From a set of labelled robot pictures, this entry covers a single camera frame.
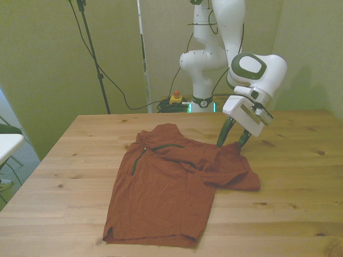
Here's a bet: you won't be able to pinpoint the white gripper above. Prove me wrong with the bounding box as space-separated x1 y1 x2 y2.
216 95 265 149

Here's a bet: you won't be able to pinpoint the rust red shorts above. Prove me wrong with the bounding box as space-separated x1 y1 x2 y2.
102 123 262 250

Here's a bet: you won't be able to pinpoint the yellow emergency stop box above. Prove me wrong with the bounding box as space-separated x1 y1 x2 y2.
169 90 184 105

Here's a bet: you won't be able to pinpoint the white vertical trim strip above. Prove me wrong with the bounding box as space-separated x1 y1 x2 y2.
136 0 151 114

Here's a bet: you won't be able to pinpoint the dark rounded chair back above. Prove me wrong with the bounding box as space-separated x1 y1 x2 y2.
0 123 24 136

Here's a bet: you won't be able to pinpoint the white shoe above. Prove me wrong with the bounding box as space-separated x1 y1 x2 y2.
0 178 13 192

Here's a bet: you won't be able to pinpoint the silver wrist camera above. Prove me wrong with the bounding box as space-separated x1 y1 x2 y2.
250 103 274 126

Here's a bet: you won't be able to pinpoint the dark coiled cable bundle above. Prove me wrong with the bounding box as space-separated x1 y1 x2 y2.
156 97 192 114

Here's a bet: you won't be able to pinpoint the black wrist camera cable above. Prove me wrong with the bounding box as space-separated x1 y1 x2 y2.
170 16 272 113

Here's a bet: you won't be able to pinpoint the black stand camera cable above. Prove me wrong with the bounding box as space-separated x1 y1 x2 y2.
68 0 164 111

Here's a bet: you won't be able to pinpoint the black straight camera stand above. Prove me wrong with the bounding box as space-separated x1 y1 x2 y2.
76 0 111 115

